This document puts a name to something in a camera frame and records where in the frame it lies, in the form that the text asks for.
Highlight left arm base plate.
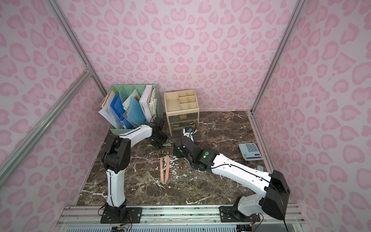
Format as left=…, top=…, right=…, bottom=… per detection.
left=100, top=205, right=143, bottom=224

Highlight pink fruit knife right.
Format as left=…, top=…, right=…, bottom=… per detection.
left=164, top=156, right=170, bottom=183

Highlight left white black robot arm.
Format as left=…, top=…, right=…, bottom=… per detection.
left=102, top=117, right=167, bottom=218

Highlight pink fruit knife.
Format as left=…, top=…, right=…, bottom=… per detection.
left=164, top=156, right=170, bottom=183
left=159, top=158, right=165, bottom=184

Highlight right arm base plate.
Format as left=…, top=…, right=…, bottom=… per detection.
left=219, top=206, right=261, bottom=224

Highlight beige three-drawer organizer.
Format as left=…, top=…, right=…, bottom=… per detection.
left=164, top=90, right=200, bottom=140

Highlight grey blue calculator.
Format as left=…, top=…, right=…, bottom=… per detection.
left=239, top=143, right=263, bottom=161

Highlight aluminium front rail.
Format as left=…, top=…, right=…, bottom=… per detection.
left=54, top=204, right=308, bottom=232

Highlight green file organizer box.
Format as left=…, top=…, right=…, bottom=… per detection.
left=108, top=84, right=164, bottom=135

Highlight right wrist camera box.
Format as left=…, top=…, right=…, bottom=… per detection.
left=183, top=126, right=194, bottom=138

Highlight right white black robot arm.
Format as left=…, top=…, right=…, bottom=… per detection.
left=174, top=136, right=290, bottom=221

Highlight green fruit knife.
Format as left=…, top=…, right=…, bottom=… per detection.
left=147, top=143, right=172, bottom=147

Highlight pink fruit knife left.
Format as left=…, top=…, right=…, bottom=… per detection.
left=159, top=158, right=165, bottom=184

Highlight blue folders in organizer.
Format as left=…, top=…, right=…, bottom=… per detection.
left=111, top=93, right=147, bottom=130

